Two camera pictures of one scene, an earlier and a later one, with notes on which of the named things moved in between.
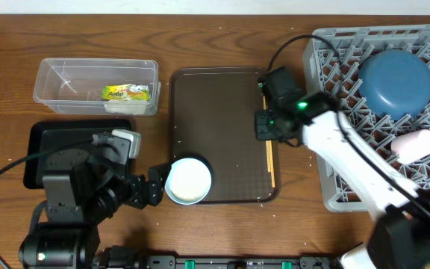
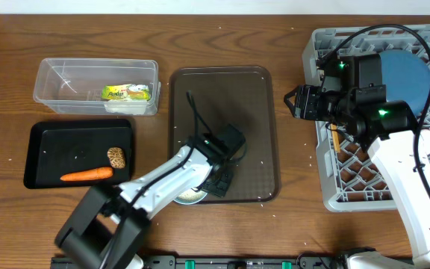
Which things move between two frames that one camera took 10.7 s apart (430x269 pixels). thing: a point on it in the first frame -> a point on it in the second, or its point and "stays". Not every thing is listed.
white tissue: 126,107 stays
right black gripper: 263,131 -> 305,107
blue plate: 396,84 stays
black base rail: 131,257 stays
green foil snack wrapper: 125,92 stays
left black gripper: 144,195 -> 223,187
